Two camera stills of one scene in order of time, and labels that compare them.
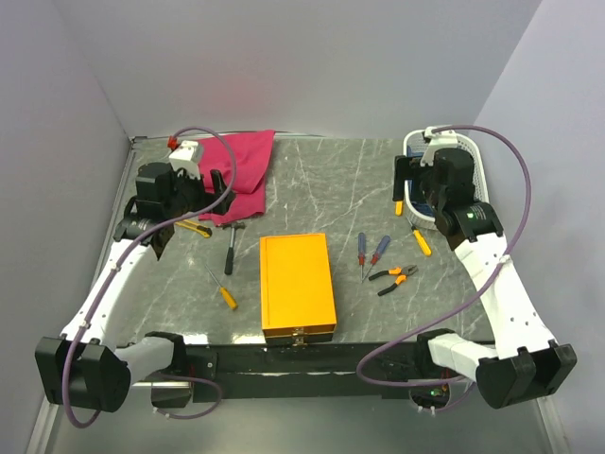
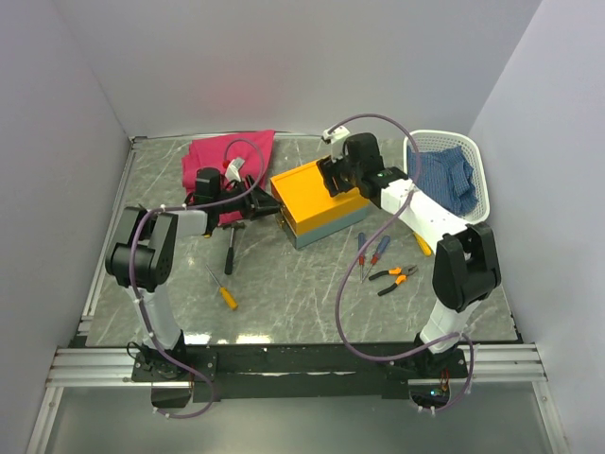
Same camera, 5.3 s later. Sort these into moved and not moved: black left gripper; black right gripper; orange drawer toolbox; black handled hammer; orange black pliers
Moved: orange drawer toolbox; black left gripper; black right gripper
Not moved: orange black pliers; black handled hammer
